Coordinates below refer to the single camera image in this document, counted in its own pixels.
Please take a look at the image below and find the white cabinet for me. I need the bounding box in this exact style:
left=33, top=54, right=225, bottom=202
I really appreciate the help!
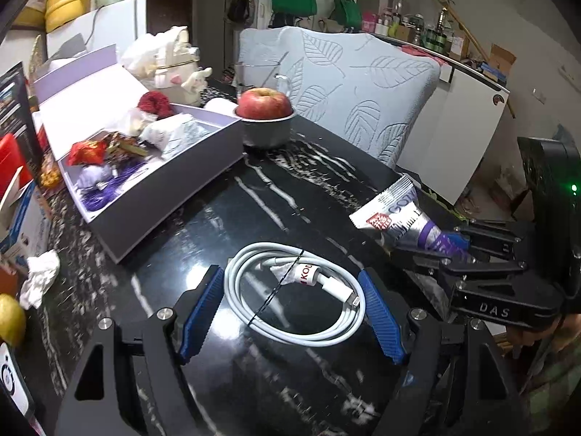
left=397, top=61, right=510, bottom=205

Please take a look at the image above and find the white printed soft packet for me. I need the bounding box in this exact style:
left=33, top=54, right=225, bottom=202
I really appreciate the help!
left=139, top=113, right=211, bottom=161

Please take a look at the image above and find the cream rabbit teapot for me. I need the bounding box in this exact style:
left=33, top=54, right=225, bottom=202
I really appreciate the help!
left=153, top=27, right=213, bottom=106

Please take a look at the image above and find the light blue leaf pillow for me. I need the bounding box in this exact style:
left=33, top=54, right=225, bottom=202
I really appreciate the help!
left=239, top=27, right=440, bottom=167

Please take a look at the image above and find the red apple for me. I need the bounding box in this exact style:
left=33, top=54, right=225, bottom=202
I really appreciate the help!
left=236, top=88, right=292, bottom=120

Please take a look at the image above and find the white mini fridge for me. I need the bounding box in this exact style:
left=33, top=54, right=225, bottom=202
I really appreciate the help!
left=46, top=0, right=147, bottom=56

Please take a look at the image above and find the yellow lemon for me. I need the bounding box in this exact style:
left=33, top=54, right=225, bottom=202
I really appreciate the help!
left=0, top=294, right=27, bottom=347

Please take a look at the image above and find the lavender gift box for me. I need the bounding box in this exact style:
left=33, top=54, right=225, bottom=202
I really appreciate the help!
left=32, top=46, right=243, bottom=262

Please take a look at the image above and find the coiled white charging cable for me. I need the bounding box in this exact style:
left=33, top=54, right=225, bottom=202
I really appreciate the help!
left=223, top=241, right=367, bottom=348

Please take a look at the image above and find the silver purple snack packet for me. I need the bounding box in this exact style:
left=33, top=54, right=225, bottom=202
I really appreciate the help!
left=350, top=174, right=470, bottom=262

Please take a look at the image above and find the blue white carton box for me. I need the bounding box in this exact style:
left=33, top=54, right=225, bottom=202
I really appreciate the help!
left=1, top=181, right=52, bottom=266

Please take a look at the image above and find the clear glass mug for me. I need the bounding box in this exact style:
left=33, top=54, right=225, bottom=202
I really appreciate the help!
left=234, top=62, right=292, bottom=97

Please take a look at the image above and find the red candy packet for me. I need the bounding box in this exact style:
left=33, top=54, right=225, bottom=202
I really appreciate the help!
left=68, top=140, right=108, bottom=165

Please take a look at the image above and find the red plastic container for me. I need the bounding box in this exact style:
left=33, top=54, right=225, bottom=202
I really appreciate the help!
left=0, top=133, right=32, bottom=197

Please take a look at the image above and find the crumpled white tissue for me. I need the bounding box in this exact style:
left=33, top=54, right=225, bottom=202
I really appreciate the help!
left=19, top=249, right=60, bottom=310

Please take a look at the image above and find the yellow enamel pot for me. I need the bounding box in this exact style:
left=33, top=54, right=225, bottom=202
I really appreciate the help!
left=44, top=0, right=90, bottom=33

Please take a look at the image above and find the dark red knitted scrunchie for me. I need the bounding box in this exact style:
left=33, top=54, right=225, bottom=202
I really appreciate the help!
left=137, top=90, right=174, bottom=119

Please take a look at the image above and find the grey metal bowl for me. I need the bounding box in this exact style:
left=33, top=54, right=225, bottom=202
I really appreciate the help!
left=233, top=108, right=296, bottom=149

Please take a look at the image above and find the purple tassel sachet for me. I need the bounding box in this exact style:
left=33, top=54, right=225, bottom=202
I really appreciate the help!
left=75, top=160, right=146, bottom=211

